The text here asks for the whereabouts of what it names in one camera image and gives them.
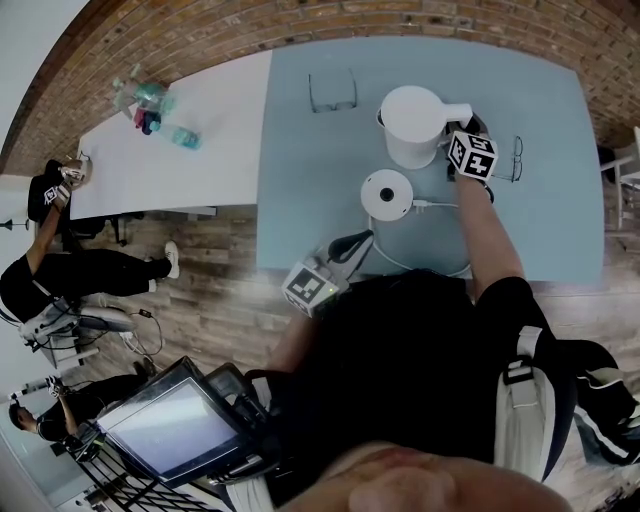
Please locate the black and white jacket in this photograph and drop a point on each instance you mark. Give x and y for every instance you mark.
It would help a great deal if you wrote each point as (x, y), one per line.
(607, 395)

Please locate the white round kettle base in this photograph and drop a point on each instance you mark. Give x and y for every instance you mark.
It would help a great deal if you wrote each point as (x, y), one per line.
(375, 205)

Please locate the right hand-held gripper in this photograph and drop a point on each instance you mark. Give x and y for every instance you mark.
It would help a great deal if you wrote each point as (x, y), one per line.
(472, 155)

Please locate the person's head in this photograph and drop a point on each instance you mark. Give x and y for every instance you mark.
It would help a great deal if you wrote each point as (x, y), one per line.
(410, 482)

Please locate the clear bottle with blue liquid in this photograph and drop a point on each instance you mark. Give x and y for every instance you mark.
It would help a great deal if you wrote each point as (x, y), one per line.
(186, 137)

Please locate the black framed eyeglasses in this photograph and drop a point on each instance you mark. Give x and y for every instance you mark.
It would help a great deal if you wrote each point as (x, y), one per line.
(343, 106)
(517, 167)

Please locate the black office chair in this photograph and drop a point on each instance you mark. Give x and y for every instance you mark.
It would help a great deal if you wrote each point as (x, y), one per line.
(36, 200)

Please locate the person's torso in black shirt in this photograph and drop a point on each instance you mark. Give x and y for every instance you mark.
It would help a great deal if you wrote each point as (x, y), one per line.
(400, 360)

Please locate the pink and navy cloth bundle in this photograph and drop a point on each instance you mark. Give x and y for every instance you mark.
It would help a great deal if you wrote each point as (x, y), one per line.
(147, 122)

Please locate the white table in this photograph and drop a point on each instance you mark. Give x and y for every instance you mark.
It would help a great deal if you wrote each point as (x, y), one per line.
(190, 185)

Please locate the clear green plastic bottle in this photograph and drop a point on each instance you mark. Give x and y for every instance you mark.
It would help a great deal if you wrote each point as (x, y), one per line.
(147, 95)

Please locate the person's left forearm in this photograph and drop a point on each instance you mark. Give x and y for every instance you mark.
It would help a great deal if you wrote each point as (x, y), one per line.
(295, 340)

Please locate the white electric kettle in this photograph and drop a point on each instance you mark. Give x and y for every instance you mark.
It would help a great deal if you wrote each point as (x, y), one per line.
(415, 125)

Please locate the silver metal teapot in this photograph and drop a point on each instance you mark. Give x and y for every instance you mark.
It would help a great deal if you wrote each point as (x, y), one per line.
(77, 172)

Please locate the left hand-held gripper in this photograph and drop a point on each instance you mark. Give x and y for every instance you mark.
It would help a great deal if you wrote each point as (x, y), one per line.
(310, 290)

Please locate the white office chair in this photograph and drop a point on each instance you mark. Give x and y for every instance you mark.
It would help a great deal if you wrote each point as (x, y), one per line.
(100, 320)

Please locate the person's right forearm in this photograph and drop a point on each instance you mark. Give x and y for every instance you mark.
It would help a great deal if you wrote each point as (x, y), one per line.
(487, 240)

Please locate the black monitor mount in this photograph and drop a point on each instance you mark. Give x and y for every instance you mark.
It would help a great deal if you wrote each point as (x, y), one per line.
(230, 385)

